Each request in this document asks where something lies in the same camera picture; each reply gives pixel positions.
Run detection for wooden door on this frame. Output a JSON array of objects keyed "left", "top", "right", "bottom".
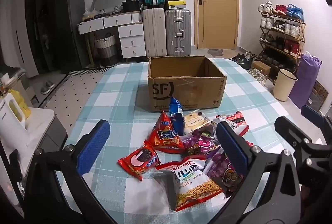
[{"left": 190, "top": 0, "right": 239, "bottom": 50}]

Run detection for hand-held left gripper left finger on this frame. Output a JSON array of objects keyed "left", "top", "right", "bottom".
[{"left": 23, "top": 119, "right": 115, "bottom": 224}]

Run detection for red black noodle packet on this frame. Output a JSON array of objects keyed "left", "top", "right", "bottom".
[{"left": 214, "top": 111, "right": 250, "bottom": 136}]

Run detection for black refrigerator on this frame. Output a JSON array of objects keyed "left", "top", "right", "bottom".
[{"left": 48, "top": 0, "right": 90, "bottom": 74}]

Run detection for white dresser with drawers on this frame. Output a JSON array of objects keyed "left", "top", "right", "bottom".
[{"left": 77, "top": 11, "right": 147, "bottom": 59}]

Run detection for yellow black shoe box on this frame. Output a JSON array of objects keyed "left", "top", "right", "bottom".
[{"left": 165, "top": 0, "right": 189, "bottom": 10}]

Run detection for red cookie packet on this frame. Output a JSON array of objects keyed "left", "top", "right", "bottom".
[{"left": 118, "top": 145, "right": 160, "bottom": 182}]

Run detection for cream cake packet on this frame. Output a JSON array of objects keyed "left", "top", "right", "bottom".
[{"left": 183, "top": 109, "right": 212, "bottom": 135}]

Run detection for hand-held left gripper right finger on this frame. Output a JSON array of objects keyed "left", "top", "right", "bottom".
[{"left": 215, "top": 121, "right": 303, "bottom": 224}]

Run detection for brown patterned mat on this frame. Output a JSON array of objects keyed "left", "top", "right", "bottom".
[{"left": 306, "top": 81, "right": 328, "bottom": 114}]

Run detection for blue cookie packet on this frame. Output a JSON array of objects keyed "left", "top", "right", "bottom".
[{"left": 168, "top": 97, "right": 185, "bottom": 136}]

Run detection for white side cabinet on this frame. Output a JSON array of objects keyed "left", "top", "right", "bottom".
[{"left": 0, "top": 107, "right": 68, "bottom": 188}]

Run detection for arched mirror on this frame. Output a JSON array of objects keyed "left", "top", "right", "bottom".
[{"left": 92, "top": 0, "right": 126, "bottom": 15}]

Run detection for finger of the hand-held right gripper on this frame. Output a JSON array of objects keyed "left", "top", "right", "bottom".
[
  {"left": 301, "top": 105, "right": 328, "bottom": 124},
  {"left": 274, "top": 116, "right": 313, "bottom": 149}
]

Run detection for brown cardboard box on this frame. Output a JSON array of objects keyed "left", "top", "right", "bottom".
[{"left": 147, "top": 56, "right": 227, "bottom": 113}]

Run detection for black bag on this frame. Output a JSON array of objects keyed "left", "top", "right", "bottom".
[{"left": 122, "top": 0, "right": 143, "bottom": 13}]

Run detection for beige suitcase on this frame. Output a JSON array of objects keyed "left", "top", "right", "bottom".
[{"left": 142, "top": 7, "right": 168, "bottom": 58}]

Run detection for white orange noodle snack bag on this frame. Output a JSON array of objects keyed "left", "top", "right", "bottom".
[{"left": 156, "top": 158, "right": 226, "bottom": 211}]

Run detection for cream bucket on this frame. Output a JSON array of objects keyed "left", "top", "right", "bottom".
[{"left": 273, "top": 68, "right": 298, "bottom": 102}]

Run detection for grey white laundry basket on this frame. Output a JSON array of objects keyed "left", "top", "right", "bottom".
[{"left": 94, "top": 34, "right": 120, "bottom": 67}]

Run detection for red triangular chip bag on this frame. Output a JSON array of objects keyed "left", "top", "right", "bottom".
[{"left": 148, "top": 110, "right": 186, "bottom": 154}]

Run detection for yellow bag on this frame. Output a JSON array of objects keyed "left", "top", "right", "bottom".
[{"left": 8, "top": 89, "right": 32, "bottom": 121}]

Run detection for white woven shoes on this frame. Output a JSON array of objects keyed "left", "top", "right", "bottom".
[{"left": 248, "top": 68, "right": 267, "bottom": 87}]

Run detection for dark sneakers pile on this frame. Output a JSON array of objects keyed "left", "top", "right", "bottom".
[{"left": 228, "top": 52, "right": 257, "bottom": 70}]

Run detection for purple candy bag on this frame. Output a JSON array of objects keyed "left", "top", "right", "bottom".
[
  {"left": 202, "top": 149, "right": 245, "bottom": 198},
  {"left": 180, "top": 130, "right": 222, "bottom": 158}
]

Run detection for silver suitcase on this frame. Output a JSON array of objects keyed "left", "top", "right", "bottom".
[{"left": 165, "top": 9, "right": 192, "bottom": 56}]

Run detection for white plastic jug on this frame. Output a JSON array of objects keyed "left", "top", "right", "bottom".
[{"left": 0, "top": 93, "right": 32, "bottom": 152}]

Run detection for small cardboard box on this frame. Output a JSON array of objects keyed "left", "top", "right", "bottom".
[{"left": 250, "top": 60, "right": 271, "bottom": 76}]

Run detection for shoe rack with shoes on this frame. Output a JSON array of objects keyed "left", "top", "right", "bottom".
[{"left": 258, "top": 1, "right": 305, "bottom": 69}]

